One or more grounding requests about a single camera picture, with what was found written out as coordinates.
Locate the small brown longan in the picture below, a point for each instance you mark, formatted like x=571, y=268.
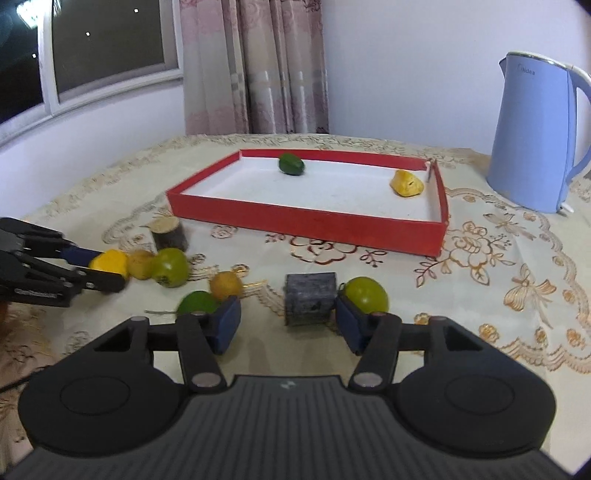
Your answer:
x=141, y=265
x=226, y=285

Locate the cut eggplant piece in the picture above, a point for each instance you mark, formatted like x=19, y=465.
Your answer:
x=308, y=299
x=167, y=233

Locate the light blue electric kettle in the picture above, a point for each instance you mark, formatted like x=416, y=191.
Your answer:
x=531, y=138

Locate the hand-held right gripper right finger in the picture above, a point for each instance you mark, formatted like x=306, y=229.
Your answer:
x=350, y=325

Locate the red shallow box tray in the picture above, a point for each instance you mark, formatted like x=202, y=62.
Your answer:
x=323, y=189

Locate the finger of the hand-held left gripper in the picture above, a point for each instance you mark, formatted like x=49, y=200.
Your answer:
x=101, y=282
x=81, y=255

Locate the green apple fruit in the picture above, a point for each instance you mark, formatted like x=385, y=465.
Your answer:
x=171, y=267

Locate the yellow bell pepper piece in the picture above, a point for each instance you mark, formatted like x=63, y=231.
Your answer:
x=111, y=262
x=406, y=183

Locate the white framed window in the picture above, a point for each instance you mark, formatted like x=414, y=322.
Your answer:
x=106, y=41

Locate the round green citrus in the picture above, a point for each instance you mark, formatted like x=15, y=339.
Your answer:
x=367, y=295

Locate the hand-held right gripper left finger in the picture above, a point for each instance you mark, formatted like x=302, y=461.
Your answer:
x=226, y=325

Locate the green bell pepper piece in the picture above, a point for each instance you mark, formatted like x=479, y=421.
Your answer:
x=197, y=303
x=291, y=164

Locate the pink patterned curtain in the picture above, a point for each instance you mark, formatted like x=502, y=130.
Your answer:
x=258, y=69

